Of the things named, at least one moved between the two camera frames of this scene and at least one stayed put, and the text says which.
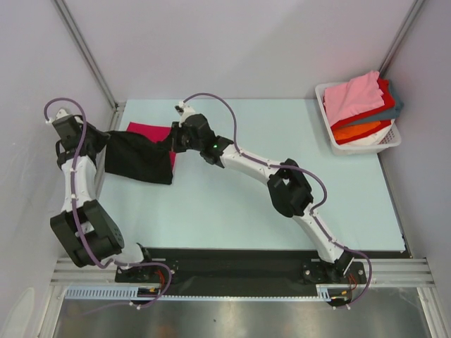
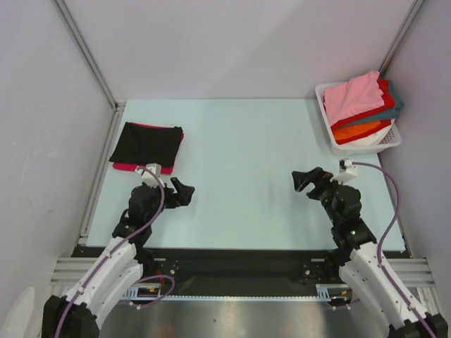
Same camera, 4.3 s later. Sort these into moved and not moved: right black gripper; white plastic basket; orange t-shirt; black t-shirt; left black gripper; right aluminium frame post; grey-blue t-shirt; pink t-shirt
Moved: left black gripper; right black gripper; black t-shirt
Not moved: grey-blue t-shirt; white plastic basket; right aluminium frame post; pink t-shirt; orange t-shirt
